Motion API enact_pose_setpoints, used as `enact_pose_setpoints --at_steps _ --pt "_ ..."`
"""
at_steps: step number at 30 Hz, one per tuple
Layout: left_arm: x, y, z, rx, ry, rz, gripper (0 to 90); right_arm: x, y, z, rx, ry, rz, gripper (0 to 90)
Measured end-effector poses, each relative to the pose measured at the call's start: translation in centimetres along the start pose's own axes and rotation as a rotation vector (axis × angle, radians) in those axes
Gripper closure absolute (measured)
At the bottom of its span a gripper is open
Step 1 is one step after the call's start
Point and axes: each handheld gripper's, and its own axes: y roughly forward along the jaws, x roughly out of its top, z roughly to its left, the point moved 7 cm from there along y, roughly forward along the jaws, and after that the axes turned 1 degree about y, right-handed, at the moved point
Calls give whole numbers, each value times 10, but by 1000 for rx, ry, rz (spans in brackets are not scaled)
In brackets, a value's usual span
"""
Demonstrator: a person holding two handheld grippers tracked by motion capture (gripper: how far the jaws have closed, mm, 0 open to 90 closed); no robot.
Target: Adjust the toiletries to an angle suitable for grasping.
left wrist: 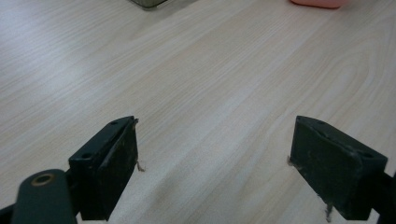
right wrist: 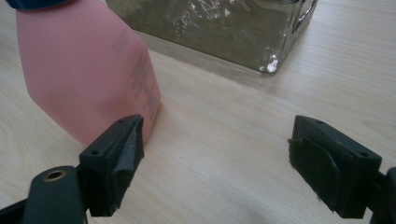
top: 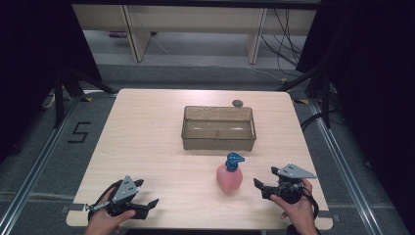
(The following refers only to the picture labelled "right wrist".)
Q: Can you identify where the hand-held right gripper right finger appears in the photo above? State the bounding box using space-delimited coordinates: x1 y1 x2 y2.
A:
288 115 383 219

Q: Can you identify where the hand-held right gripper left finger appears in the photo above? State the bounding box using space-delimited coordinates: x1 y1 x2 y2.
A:
78 114 146 217

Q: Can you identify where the pink plastic bottle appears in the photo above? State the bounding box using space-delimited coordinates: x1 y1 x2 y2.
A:
5 0 163 147

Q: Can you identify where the clear plastic box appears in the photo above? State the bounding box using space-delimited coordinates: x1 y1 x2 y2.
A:
105 0 319 74

